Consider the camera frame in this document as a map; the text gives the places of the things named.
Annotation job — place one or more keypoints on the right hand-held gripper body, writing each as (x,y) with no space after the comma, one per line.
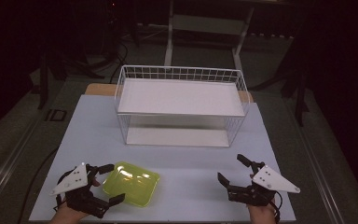
(272,183)

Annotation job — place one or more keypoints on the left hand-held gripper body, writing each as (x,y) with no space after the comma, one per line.
(74,182)

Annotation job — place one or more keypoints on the yellow-green plastic plate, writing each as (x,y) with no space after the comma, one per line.
(132,183)

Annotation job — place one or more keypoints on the person's right hand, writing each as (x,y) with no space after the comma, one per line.
(261,214)

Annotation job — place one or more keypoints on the person's left hand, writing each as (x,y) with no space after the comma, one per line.
(70,215)

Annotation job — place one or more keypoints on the black floor box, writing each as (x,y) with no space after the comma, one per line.
(56,115)

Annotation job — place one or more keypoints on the black stand leg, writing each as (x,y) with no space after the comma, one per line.
(300,99)

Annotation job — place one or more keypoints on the metal floor rail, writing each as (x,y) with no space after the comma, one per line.
(9,168)
(318,174)

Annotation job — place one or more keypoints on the white metal stand frame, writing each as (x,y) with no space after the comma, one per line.
(205,25)

